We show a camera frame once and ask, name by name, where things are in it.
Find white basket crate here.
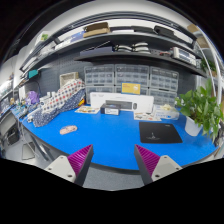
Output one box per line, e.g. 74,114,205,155
59,72,79,87

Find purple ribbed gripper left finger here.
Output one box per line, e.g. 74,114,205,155
44,144,95,187

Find yellow card sign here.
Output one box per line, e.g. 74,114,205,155
121,83,141,95

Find purple bag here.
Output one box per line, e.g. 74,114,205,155
26,91,39,105

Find printed leaflet left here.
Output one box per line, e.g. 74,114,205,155
75,106,100,114

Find patterned fabric cloth pile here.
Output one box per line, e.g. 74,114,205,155
32,79,85,127

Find black mouse pad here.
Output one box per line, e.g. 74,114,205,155
139,122,182,144

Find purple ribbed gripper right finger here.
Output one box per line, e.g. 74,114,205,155
133,144,184,186

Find clear plastic bag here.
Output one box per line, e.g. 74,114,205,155
155,104,179,120

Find printed leaflet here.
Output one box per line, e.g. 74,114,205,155
75,106,100,114
134,112,161,121

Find grey drawer organizer cabinets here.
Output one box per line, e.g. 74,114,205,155
84,64,179,105

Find printed leaflet right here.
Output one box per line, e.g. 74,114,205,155
134,112,161,121

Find green potted plant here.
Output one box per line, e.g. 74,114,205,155
175,79,224,141

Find long white product box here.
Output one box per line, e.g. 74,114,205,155
90,92,154,113

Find brown cardboard box on shelf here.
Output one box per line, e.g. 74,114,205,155
83,22,110,38

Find small black box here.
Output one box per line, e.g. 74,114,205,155
100,104,120,115

